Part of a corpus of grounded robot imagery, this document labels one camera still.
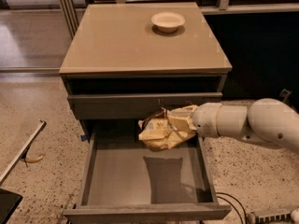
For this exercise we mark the black panel at corner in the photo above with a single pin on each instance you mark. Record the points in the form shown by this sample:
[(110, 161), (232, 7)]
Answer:
[(9, 201)]

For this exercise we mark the white power strip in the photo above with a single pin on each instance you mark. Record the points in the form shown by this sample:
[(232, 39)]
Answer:
[(267, 216)]

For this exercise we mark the brown chip bag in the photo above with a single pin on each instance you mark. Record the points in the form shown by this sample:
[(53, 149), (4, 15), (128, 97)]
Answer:
[(158, 134)]

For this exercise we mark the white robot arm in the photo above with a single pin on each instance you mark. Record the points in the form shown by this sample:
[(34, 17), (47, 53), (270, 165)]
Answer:
[(266, 123)]

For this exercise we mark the grey drawer cabinet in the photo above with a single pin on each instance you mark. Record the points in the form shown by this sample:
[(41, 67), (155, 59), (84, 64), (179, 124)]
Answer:
[(117, 50)]

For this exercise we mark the grey metal bar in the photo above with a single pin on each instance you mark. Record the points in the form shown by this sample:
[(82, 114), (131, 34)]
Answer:
[(22, 154)]

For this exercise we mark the open grey middle drawer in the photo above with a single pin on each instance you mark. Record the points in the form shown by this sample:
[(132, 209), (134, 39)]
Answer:
[(124, 182)]

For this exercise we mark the blue tape piece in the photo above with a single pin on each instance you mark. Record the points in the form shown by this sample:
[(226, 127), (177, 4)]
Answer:
[(83, 138)]

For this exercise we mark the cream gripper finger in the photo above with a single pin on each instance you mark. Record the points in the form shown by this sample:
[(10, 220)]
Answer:
[(183, 123), (184, 111)]

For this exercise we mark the closed grey top drawer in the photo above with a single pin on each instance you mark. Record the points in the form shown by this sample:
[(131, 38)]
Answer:
[(134, 106)]

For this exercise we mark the small grey device on floor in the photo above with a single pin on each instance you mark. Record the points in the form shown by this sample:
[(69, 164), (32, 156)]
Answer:
[(285, 95)]

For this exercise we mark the white paper bowl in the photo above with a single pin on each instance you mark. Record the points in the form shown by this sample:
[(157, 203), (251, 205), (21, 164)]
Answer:
[(167, 22)]

